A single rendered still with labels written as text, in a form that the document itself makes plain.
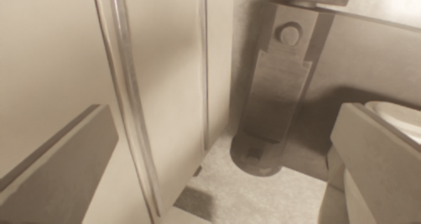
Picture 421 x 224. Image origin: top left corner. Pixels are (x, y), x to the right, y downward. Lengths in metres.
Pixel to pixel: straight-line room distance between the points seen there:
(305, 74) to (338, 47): 0.09
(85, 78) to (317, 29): 0.43
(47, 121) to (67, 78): 0.04
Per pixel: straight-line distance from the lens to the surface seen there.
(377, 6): 0.71
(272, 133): 0.62
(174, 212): 1.13
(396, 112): 0.48
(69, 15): 0.20
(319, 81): 0.56
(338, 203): 0.44
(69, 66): 0.20
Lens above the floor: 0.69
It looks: 52 degrees down
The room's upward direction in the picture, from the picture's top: 138 degrees counter-clockwise
